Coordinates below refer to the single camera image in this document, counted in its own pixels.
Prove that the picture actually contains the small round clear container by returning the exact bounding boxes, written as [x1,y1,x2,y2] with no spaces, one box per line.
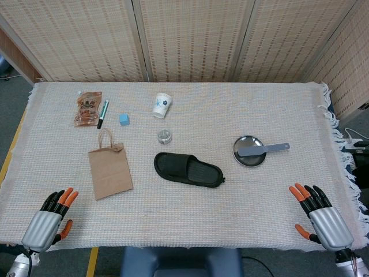
[157,129,174,145]

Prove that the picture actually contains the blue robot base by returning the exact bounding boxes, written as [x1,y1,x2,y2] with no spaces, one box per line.
[121,246,243,277]

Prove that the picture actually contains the black device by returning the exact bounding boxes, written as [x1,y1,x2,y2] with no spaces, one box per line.
[350,140,369,175]

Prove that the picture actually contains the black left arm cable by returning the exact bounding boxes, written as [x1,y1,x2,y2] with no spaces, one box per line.
[24,249,33,277]

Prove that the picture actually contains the white charger with cable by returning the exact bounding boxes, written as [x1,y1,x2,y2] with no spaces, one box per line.
[344,128,369,148]

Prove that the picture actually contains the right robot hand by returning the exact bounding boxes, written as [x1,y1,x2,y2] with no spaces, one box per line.
[288,183,355,251]

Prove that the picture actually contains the black floor cable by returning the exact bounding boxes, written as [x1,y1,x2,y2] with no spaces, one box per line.
[242,255,274,277]

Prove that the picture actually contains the woven fringed tablecloth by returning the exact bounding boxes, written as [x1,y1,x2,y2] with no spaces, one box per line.
[0,81,369,252]

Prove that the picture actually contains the green and black marker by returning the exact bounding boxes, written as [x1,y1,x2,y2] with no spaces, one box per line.
[96,99,110,129]

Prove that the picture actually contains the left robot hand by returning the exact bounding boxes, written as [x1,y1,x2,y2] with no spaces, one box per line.
[21,187,79,252]

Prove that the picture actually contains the black slipper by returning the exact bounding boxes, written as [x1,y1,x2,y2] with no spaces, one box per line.
[153,152,226,189]

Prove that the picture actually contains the brown snack pouch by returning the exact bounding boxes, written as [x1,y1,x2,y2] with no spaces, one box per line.
[73,91,103,128]

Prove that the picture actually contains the brown paper bag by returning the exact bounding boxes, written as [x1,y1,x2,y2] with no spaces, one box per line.
[88,128,134,201]

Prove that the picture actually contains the round steel plate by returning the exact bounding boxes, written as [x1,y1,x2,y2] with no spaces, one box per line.
[232,135,267,167]

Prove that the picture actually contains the white paper cup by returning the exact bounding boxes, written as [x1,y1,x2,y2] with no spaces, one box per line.
[152,92,172,119]

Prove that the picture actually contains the bamboo folding screen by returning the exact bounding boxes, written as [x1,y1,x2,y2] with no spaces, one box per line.
[0,0,369,119]

